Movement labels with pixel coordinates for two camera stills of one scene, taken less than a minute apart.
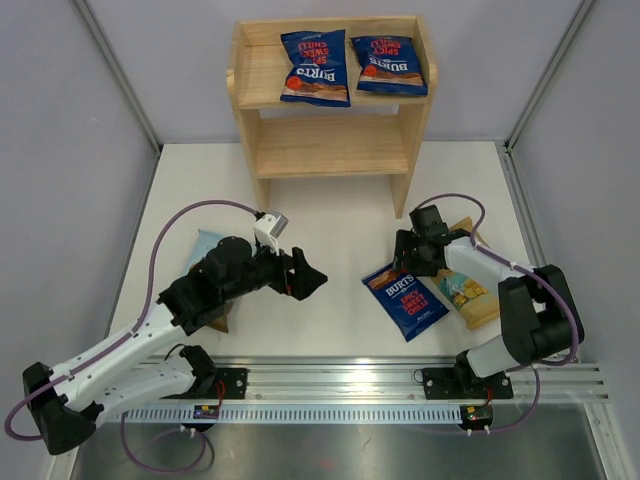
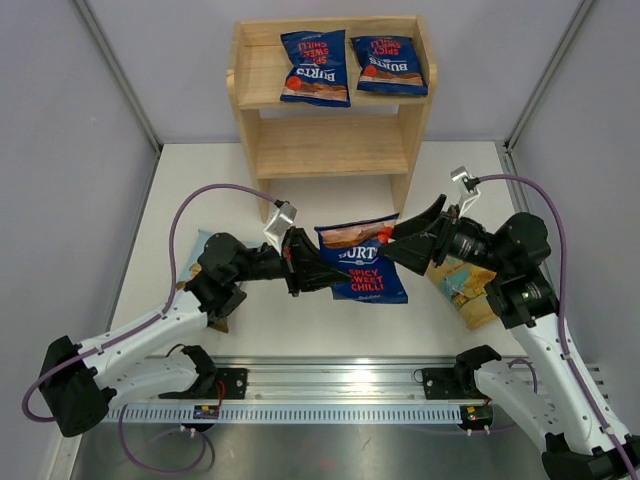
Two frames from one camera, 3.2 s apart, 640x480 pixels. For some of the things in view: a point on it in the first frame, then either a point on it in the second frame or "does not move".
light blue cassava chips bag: (203, 242) does not move
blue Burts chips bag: (317, 72) does not move
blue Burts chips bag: (389, 64) does not move
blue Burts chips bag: (408, 301) -> (354, 248)
